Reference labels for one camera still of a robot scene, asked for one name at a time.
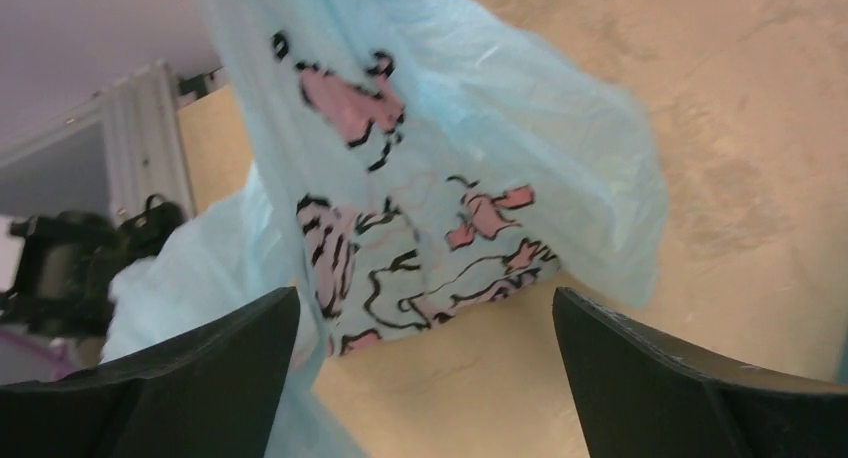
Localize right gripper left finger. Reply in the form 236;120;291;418
1;288;300;457

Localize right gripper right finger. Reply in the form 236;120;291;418
552;288;847;457

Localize light blue plastic bag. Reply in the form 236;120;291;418
102;0;668;457

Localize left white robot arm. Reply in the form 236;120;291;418
1;194;186;338

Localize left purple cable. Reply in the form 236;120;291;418
0;329;74;383

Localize aluminium frame rail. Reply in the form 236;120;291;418
1;60;196;224

